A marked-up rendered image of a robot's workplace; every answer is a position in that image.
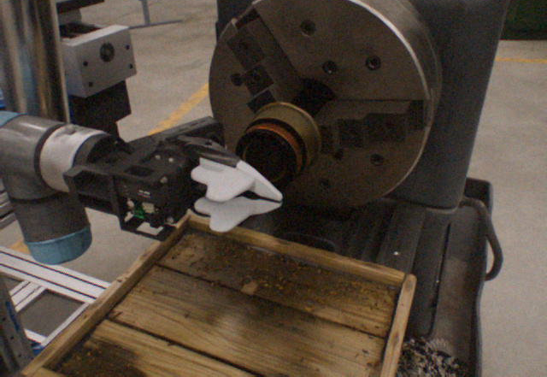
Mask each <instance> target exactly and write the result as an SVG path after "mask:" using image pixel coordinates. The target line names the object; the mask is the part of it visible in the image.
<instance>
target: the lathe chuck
mask: <svg viewBox="0 0 547 377"><path fill-rule="evenodd" d="M252 8H255V10H256V12H257V14H258V15H260V16H261V18H262V20H263V21H264V23H265V24H266V27H267V28H268V30H269V31H270V32H271V34H272V35H273V37H274V40H275V41H276V43H278V44H279V46H280V48H281V49H282V50H283V51H284V52H285V54H286V57H287V58H288V60H289V61H290V63H291V65H292V66H293V67H294V68H295V70H296V71H297V74H299V76H300V77H301V79H302V80H314V81H317V82H319V83H321V84H323V85H325V86H327V87H328V88H329V89H330V90H331V91H332V92H333V93H334V96H335V97H336V98H337V99H338V100H384V99H390V101H391V100H426V126H425V127H424V129H411V131H410V133H409V136H408V138H407V141H406V144H399V143H382V142H368V143H367V144H366V146H365V148H364V149H361V148H345V147H339V149H338V151H337V153H336V154H321V153H320V154H319V156H318V158H317V159H316V161H315V163H314V164H313V165H312V166H311V167H310V168H308V169H306V170H304V172H303V173H302V174H301V175H299V176H298V177H296V178H295V179H294V180H292V181H291V182H290V183H289V184H288V186H287V188H286V190H285V193H284V195H283V198H286V199H288V200H290V201H292V202H295V203H300V204H304V205H308V206H312V207H316V208H325V209H341V208H349V207H354V206H358V205H361V204H365V203H370V202H372V201H373V200H376V199H378V198H380V197H382V196H384V195H385V194H387V193H389V192H390V191H392V190H393V189H395V188H396V187H397V185H398V184H400V183H401V182H402V181H403V180H404V179H406V177H407V176H408V175H409V174H410V172H411V171H412V170H413V168H414V167H415V164H416V163H417V161H418V159H419V157H420V156H421V154H422V152H423V150H424V147H425V145H426V140H427V137H428V134H429V132H430V129H431V126H432V121H433V120H434V118H435V115H436V112H437V107H438V95H439V80H438V67H437V63H436V60H435V55H434V53H433V50H432V46H431V45H430V43H429V40H428V38H427V36H426V34H425V32H424V31H423V29H422V28H421V26H420V23H419V22H417V21H416V19H415V18H414V16H412V14H410V12H408V10H407V9H406V8H405V7H404V6H403V5H402V4H401V3H400V2H398V1H397V0H255V1H254V2H252V5H251V6H250V7H248V8H247V9H246V10H245V12H244V13H243V14H242V15H241V16H239V17H238V18H237V19H236V20H235V19H232V20H231V21H230V22H229V23H228V24H227V26H226V27H225V30H224V31H223V33H222V34H221V36H220V38H218V40H217V42H216V44H215V48H214V51H213V54H212V57H211V60H210V65H209V80H208V90H209V105H211V109H212V113H213V117H214V119H216V120H217V121H219V122H220V123H222V125H223V131H224V138H225V146H226V147H227V149H228V150H230V151H231V152H232V153H234V154H235V150H236V146H237V143H238V141H239V140H240V138H241V136H242V135H243V134H244V130H245V128H246V127H247V126H248V125H249V124H250V123H251V121H253V118H254V117H255V114H254V113H253V111H251V110H250V108H249V106H248V105H247V104H246V103H247V102H248V101H249V100H250V99H252V96H251V95H250V92H249V90H248V89H247V88H246V86H245V85H244V83H243V82H242V80H241V79H240V76H241V74H243V73H244V72H246V71H245V70H244V68H243V66H242V65H241V63H240V62H239V61H238V59H237V57H236V56H235V55H234V54H233V53H232V51H231V50H230V48H229V47H228V45H227V44H226V41H227V40H228V39H229V38H230V37H231V36H232V35H233V34H235V33H236V32H237V31H239V30H238V29H237V28H236V26H235V25H234V23H235V22H236V21H238V20H240V19H241V18H242V17H244V16H245V15H246V14H247V13H249V11H250V10H251V9H252Z"/></svg>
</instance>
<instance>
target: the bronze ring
mask: <svg viewBox="0 0 547 377"><path fill-rule="evenodd" d="M320 152H321V133H320V130H319V128H318V127H317V125H316V123H315V121H314V120H313V118H312V117H311V116H310V115H309V113H308V112H307V111H306V110H304V109H302V108H300V107H298V106H296V105H294V104H292V103H285V102H275V103H269V104H267V105H265V106H263V107H262V108H261V109H259V110H258V111H257V112H256V114H255V117H254V118H253V121H251V123H250V124H249V125H248V126H247V127H246V128H245V130H244V134H243V135H242V136H241V138H240V140H239V141H238V143H237V146H236V150H235V155H237V156H239V157H240V158H241V160H242V161H243V162H244V163H246V164H247V165H249V166H250V167H253V169H255V170H256V171H257V172H258V173H259V174H260V175H262V176H263V177H264V178H265V179H266V180H267V181H268V182H269V183H270V184H271V185H272V186H274V188H276V189H277V190H278V189H282V188H284V186H286V185H288V184H289V183H290V182H291V181H292V180H294V179H295V178H296V177H298V176H299V175H301V174H302V173H303V172H304V170H306V169H308V168H310V167H311V166H312V165H313V164H314V163H315V161H316V159H317V158H318V156H319V154H320Z"/></svg>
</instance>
